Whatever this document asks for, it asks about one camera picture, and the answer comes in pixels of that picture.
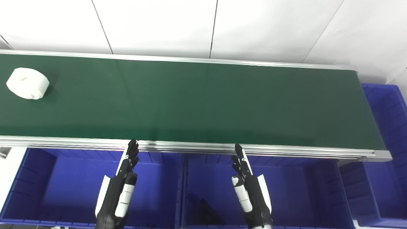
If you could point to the blue plastic bin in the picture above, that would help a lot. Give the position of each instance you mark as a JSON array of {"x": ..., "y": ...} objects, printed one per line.
[
  {"x": 63, "y": 187},
  {"x": 299, "y": 194},
  {"x": 388, "y": 127}
]

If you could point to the white round plastic part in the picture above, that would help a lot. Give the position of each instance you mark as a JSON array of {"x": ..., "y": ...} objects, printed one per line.
[{"x": 27, "y": 84}]

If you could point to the green conveyor belt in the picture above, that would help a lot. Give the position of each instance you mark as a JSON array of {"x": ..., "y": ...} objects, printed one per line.
[{"x": 190, "y": 101}]

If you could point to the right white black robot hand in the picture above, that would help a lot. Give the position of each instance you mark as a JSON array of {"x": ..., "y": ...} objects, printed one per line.
[{"x": 254, "y": 200}]

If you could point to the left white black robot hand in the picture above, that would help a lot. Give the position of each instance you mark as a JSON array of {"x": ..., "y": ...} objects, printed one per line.
[{"x": 114, "y": 197}]

